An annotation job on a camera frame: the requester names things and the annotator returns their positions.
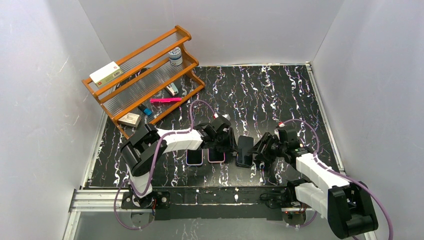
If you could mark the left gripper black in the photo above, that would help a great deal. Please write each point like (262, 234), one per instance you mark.
(230, 141)

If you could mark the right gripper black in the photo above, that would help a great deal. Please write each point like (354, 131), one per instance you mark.
(262, 150)

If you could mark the purple phone black screen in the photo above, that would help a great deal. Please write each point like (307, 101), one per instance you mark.
(216, 156)

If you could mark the black phone case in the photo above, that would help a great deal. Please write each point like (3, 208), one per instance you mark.
(244, 158)

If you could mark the pink phone case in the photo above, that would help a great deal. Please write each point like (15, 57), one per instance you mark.
(215, 160)

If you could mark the lilac phone case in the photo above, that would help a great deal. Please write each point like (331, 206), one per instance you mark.
(193, 163)

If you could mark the dark teal phone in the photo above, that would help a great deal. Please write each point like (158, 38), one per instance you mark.
(194, 157)

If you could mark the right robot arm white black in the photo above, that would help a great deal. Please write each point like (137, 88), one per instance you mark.
(347, 207)

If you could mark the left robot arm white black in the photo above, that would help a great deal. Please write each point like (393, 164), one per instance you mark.
(142, 150)

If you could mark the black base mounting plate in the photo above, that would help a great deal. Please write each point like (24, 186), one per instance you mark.
(171, 203)

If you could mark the white teal stapler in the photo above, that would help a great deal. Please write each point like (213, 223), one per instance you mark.
(172, 89)

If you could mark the blue black marker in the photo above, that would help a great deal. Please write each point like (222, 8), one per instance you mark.
(145, 110)

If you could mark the orange wooden shelf rack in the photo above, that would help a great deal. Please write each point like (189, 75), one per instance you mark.
(146, 73)

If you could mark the white blue round jar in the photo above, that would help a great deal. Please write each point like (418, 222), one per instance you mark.
(175, 56)

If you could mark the beige staples box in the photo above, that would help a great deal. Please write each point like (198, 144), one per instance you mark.
(130, 119)

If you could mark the white cardboard box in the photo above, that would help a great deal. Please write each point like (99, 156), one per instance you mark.
(106, 74)

